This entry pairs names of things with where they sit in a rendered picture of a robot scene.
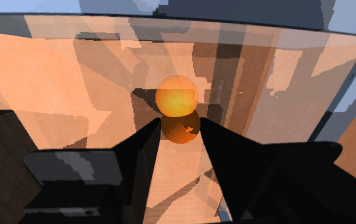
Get dark orange ball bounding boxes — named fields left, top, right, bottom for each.
left=161, top=110, right=201, bottom=144

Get translucent orange ball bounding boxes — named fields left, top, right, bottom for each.
left=155, top=75, right=199, bottom=117

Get clear l-shaped low wall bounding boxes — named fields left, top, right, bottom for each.
left=0, top=0, right=356, bottom=142

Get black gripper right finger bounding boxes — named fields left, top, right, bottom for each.
left=200, top=117, right=343, bottom=220

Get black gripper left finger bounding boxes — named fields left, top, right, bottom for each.
left=23, top=117, right=161, bottom=224

